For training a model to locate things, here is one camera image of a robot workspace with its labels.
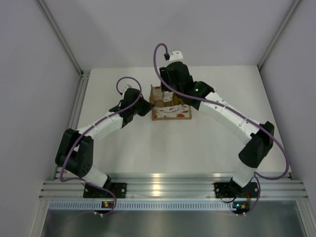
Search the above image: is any purple cable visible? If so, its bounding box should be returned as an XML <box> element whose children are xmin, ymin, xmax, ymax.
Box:
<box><xmin>153</xmin><ymin>43</ymin><xmax>290</xmax><ymax>217</ymax></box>
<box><xmin>59</xmin><ymin>77</ymin><xmax>143</xmax><ymax>218</ymax></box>

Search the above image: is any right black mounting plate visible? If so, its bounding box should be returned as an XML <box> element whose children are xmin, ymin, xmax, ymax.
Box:
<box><xmin>214</xmin><ymin>181</ymin><xmax>259</xmax><ymax>199</ymax></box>

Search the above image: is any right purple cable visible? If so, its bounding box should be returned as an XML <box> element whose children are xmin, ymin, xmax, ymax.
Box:
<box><xmin>153</xmin><ymin>43</ymin><xmax>290</xmax><ymax>217</ymax></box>

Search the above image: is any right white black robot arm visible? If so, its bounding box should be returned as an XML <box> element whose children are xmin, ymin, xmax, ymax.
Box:
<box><xmin>159</xmin><ymin>62</ymin><xmax>275</xmax><ymax>198</ymax></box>

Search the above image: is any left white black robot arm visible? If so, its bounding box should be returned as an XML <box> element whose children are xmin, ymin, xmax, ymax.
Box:
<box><xmin>55</xmin><ymin>85</ymin><xmax>154</xmax><ymax>198</ymax></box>

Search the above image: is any white slotted cable duct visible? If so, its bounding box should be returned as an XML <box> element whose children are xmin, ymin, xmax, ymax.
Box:
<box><xmin>48</xmin><ymin>200</ymin><xmax>252</xmax><ymax>211</ymax></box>

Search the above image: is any aluminium frame post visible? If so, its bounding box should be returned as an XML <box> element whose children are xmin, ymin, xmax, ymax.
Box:
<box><xmin>257</xmin><ymin>0</ymin><xmax>304</xmax><ymax>71</ymax></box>
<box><xmin>35</xmin><ymin>0</ymin><xmax>82</xmax><ymax>75</ymax></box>

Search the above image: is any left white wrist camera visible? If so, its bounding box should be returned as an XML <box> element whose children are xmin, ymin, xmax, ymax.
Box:
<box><xmin>120</xmin><ymin>84</ymin><xmax>132</xmax><ymax>97</ymax></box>

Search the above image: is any yellow bottle red cap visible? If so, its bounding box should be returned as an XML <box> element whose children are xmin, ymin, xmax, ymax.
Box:
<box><xmin>172</xmin><ymin>94</ymin><xmax>182</xmax><ymax>106</ymax></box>

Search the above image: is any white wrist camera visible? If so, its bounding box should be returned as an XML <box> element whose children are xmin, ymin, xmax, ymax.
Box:
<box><xmin>164</xmin><ymin>50</ymin><xmax>184</xmax><ymax>63</ymax></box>
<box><xmin>120</xmin><ymin>84</ymin><xmax>132</xmax><ymax>97</ymax></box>

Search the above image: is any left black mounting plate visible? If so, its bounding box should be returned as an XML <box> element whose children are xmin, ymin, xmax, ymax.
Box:
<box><xmin>83</xmin><ymin>183</ymin><xmax>127</xmax><ymax>198</ymax></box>

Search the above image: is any watermelon print canvas bag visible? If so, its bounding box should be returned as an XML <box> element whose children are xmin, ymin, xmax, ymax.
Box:
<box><xmin>149</xmin><ymin>85</ymin><xmax>192</xmax><ymax>121</ymax></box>

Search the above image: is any clear bottle dark cap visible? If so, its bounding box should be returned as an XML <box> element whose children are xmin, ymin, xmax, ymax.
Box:
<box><xmin>162</xmin><ymin>91</ymin><xmax>173</xmax><ymax>103</ymax></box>

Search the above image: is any black mounting plate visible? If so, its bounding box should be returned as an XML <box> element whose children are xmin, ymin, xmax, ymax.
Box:
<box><xmin>214</xmin><ymin>181</ymin><xmax>259</xmax><ymax>199</ymax></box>
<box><xmin>83</xmin><ymin>183</ymin><xmax>127</xmax><ymax>198</ymax></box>

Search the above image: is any left aluminium frame post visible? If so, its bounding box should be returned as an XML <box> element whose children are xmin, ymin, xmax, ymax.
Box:
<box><xmin>35</xmin><ymin>0</ymin><xmax>82</xmax><ymax>75</ymax></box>

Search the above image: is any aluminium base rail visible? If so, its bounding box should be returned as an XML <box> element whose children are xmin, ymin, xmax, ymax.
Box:
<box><xmin>39</xmin><ymin>173</ymin><xmax>308</xmax><ymax>200</ymax></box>

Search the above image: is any right aluminium frame post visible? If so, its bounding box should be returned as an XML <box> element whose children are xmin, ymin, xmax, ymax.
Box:
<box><xmin>257</xmin><ymin>0</ymin><xmax>304</xmax><ymax>71</ymax></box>

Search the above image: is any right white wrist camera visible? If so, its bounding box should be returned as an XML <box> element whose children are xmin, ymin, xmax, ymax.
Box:
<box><xmin>164</xmin><ymin>50</ymin><xmax>184</xmax><ymax>63</ymax></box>

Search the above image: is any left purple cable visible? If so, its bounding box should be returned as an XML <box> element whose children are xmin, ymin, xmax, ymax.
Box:
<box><xmin>59</xmin><ymin>77</ymin><xmax>143</xmax><ymax>218</ymax></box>

